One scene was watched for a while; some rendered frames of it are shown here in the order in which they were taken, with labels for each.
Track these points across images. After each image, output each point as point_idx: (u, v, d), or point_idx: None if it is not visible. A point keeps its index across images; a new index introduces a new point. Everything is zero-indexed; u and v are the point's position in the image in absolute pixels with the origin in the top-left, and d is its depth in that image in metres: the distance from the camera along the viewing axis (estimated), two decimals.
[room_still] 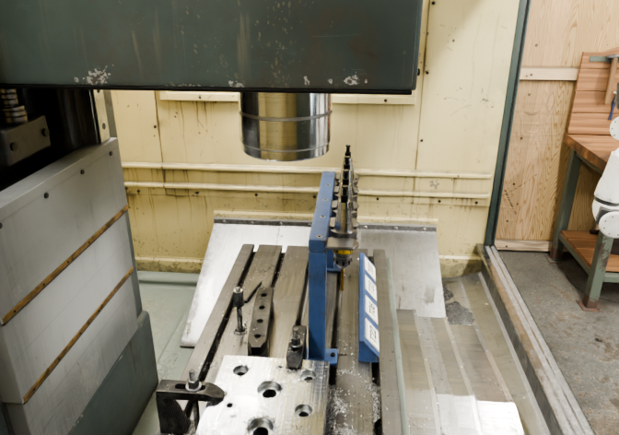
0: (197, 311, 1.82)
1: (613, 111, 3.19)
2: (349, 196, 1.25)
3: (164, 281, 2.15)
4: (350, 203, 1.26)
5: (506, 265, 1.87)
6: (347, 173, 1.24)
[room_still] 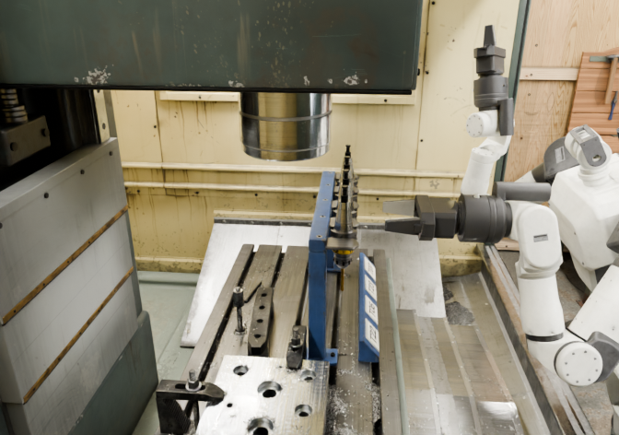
0: (197, 311, 1.82)
1: (613, 111, 3.19)
2: (349, 196, 1.25)
3: (164, 281, 2.15)
4: (350, 203, 1.26)
5: (506, 265, 1.87)
6: (347, 173, 1.24)
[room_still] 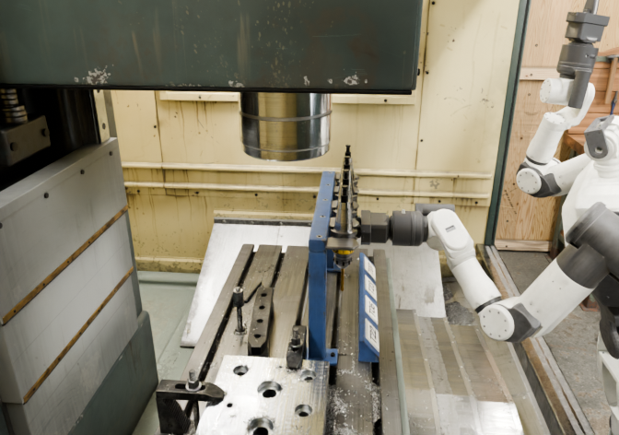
0: (197, 311, 1.82)
1: (613, 111, 3.19)
2: (349, 196, 1.25)
3: (164, 281, 2.15)
4: (350, 203, 1.26)
5: (506, 265, 1.87)
6: (347, 173, 1.24)
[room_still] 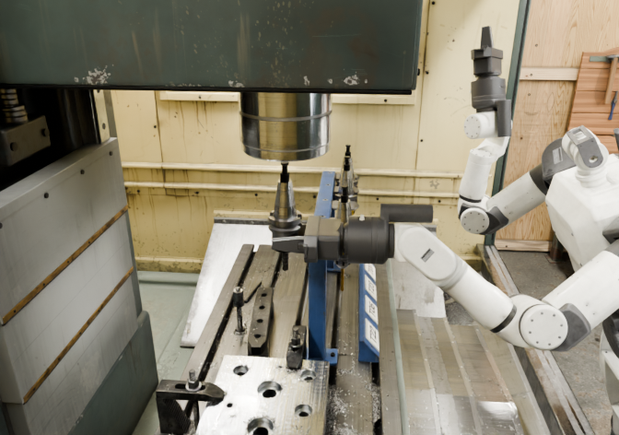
0: (197, 311, 1.82)
1: (613, 111, 3.19)
2: (289, 198, 0.93)
3: (164, 281, 2.15)
4: (290, 206, 0.93)
5: (506, 265, 1.87)
6: (286, 167, 0.92)
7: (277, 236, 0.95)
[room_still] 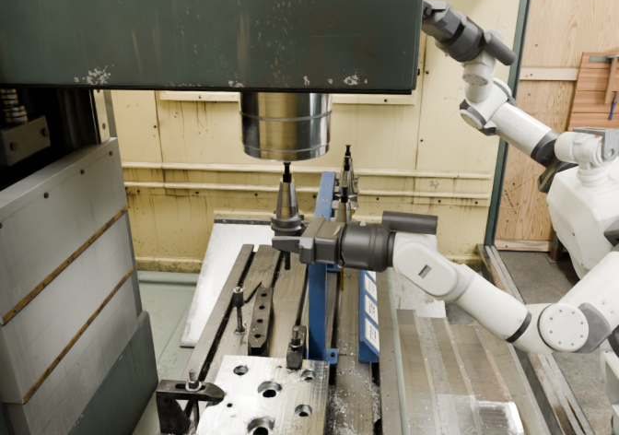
0: (197, 311, 1.82)
1: (613, 111, 3.19)
2: (290, 198, 0.93)
3: (164, 281, 2.15)
4: (291, 206, 0.93)
5: (506, 265, 1.87)
6: (288, 167, 0.92)
7: (277, 235, 0.95)
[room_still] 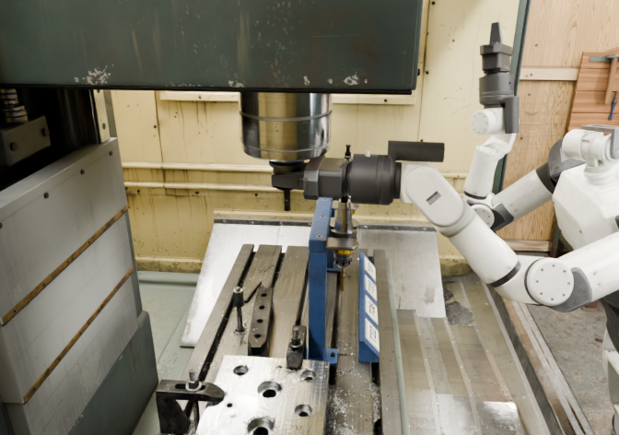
0: (197, 311, 1.82)
1: (613, 111, 3.19)
2: None
3: (164, 281, 2.15)
4: None
5: None
6: None
7: (278, 171, 0.90)
